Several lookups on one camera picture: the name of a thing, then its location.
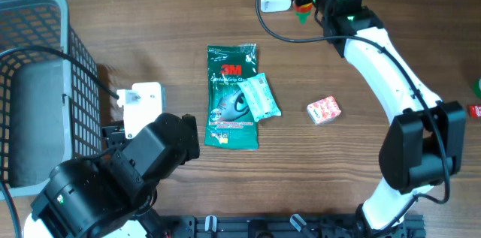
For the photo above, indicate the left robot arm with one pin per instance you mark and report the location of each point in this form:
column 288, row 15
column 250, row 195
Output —
column 96, row 195

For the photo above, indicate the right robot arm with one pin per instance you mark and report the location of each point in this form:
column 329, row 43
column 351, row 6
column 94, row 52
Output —
column 424, row 142

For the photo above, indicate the white wet wipes pack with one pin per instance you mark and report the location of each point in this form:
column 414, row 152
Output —
column 259, row 97

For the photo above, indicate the red candy bar wrapper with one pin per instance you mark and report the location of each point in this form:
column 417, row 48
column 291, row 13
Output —
column 475, row 111

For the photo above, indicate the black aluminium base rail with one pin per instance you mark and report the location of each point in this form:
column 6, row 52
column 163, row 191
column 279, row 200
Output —
column 336, row 226

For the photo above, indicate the green lid jar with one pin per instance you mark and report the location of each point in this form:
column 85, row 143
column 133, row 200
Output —
column 477, row 88

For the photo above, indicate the green 3M gloves package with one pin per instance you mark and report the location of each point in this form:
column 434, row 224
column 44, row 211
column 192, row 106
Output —
column 230, row 124

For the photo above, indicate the red patterned small box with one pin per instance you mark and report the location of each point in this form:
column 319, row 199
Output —
column 323, row 110

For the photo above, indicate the grey plastic shopping basket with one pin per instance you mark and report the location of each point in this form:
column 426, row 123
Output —
column 50, row 108

